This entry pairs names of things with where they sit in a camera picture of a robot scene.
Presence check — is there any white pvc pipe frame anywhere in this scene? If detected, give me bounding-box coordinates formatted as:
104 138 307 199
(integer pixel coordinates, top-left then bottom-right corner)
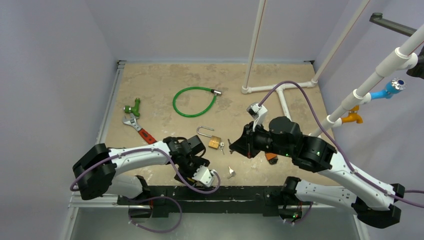
241 0 424 137

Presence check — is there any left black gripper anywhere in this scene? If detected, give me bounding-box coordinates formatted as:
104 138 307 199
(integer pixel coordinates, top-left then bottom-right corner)
175 154 209 188

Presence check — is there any green cable lock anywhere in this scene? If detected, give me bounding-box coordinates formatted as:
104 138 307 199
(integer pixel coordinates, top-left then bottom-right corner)
172 86 223 118

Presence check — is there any red adjustable wrench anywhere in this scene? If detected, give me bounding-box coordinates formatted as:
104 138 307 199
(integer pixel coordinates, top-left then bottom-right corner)
122 113 157 145

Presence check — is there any green hose nozzle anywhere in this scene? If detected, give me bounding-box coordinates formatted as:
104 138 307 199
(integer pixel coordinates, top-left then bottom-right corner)
123 97 141 118

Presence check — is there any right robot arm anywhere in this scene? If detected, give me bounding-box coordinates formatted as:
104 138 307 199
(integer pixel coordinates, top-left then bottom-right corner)
229 116 405 229

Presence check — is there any orange faucet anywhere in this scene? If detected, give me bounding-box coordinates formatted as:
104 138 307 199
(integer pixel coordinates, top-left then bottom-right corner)
341 105 363 124

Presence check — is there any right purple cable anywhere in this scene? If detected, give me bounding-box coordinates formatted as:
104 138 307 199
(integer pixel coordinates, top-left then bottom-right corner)
257 80 424 225

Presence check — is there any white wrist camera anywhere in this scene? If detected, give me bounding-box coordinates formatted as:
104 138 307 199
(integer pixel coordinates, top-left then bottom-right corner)
192 165 217 188
246 102 268 132

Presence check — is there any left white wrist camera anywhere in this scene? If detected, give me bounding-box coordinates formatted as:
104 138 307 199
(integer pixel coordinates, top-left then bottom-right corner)
192 165 217 188

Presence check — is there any large brass padlock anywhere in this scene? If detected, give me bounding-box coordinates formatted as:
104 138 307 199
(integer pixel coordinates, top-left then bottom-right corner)
196 126 222 150

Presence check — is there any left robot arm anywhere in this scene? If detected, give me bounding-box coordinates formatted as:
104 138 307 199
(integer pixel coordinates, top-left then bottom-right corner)
70 135 217 205

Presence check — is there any orange hex key set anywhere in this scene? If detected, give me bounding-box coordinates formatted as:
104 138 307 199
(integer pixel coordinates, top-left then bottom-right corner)
265 152 279 165

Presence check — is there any blue faucet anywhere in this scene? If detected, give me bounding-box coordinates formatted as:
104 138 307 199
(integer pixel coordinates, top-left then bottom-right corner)
370 78 407 100

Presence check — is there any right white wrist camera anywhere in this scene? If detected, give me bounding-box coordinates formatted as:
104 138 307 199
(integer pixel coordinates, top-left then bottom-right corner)
246 102 268 132

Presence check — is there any black overhead bar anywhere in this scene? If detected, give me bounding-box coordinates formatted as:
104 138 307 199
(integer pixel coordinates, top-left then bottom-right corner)
369 12 417 37

